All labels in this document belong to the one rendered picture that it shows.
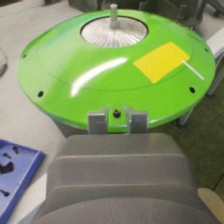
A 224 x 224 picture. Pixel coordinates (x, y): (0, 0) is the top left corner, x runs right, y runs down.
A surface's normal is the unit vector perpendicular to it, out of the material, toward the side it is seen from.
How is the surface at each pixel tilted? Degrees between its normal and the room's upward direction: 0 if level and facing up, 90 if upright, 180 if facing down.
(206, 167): 0
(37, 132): 0
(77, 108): 25
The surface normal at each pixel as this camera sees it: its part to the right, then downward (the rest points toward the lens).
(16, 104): -0.04, -0.62
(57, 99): -0.23, -0.27
